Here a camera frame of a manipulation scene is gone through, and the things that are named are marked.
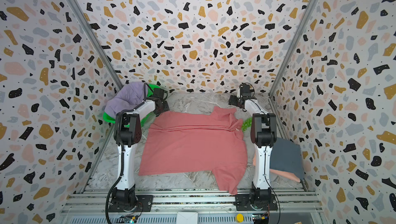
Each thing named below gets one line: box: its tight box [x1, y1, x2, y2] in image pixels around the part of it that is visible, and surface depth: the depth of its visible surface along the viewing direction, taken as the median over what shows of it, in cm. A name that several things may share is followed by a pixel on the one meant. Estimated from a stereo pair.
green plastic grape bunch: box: [241, 116, 253, 133], surface depth 103 cm
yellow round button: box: [236, 213, 244, 223], surface depth 67 cm
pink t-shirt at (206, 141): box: [138, 105, 248, 195], surface depth 95 cm
